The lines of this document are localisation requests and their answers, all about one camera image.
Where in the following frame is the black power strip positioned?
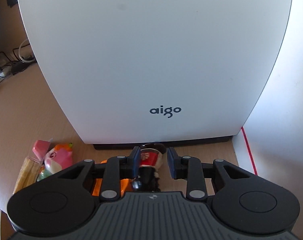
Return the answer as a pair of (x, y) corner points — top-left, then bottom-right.
(10, 61), (32, 75)

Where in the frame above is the pink candy in wrapper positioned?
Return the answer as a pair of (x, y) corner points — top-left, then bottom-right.
(32, 140), (52, 161)

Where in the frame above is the white aigo computer case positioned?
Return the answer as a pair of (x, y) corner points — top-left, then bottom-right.
(18, 0), (292, 145)

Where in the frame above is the orange object under gripper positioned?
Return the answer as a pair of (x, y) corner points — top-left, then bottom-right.
(92, 158), (131, 198)

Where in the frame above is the red cable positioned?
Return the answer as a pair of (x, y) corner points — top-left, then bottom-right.
(241, 126), (259, 176)

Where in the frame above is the yellow wrapped snack stick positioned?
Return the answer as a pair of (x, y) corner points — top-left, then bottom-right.
(13, 157), (42, 194)

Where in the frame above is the white cable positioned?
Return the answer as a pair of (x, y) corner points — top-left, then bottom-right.
(18, 38), (37, 64)

